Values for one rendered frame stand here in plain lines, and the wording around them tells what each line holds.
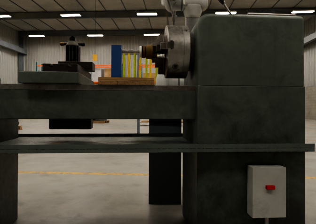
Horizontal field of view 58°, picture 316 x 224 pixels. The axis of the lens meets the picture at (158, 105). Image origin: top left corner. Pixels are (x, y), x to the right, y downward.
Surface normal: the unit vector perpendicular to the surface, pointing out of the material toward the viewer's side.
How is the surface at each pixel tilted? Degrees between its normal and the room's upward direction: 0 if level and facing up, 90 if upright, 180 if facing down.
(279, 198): 90
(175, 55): 106
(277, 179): 90
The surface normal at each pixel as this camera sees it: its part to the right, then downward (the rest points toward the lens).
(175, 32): 0.07, -0.55
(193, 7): 0.00, 0.40
